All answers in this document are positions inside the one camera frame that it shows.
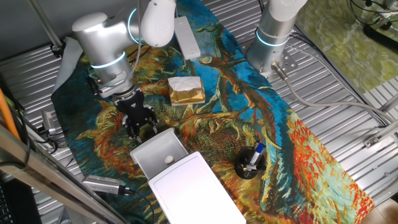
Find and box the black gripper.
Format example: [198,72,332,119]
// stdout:
[115,91,159,143]

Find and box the white drawer with black knob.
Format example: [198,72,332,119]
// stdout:
[129,127,190,180]

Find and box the gold and white tissue pack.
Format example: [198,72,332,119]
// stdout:
[167,76,206,107]

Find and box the sunflower painting cloth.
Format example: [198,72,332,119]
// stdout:
[51,0,376,224]

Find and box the white power strip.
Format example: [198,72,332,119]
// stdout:
[174,16,202,62]

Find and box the black mesh pen holder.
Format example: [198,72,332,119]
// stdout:
[234,146,267,180]

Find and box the grey marker with blue cap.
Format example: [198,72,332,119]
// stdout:
[248,141,267,167]

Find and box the black pen with gold tip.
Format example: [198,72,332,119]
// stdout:
[243,164,267,172]

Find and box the grey slanted pole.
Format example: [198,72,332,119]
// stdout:
[26,0,66,60]

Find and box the green marbled mat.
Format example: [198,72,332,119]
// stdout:
[295,0,398,94]

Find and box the black clamp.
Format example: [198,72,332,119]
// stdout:
[363,17,398,54]

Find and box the silver camera with black cable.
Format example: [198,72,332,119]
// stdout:
[82,174,156,224]

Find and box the silver camera on stand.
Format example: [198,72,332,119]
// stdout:
[41,110,57,134]

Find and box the aluminium frame bar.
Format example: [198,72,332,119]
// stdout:
[0,124,130,224]

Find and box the orange cable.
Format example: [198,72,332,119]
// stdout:
[0,86,21,141]

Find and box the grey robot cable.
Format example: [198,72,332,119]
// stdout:
[271,61,397,124]

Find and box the aluminium rail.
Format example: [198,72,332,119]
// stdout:
[363,93,398,149]

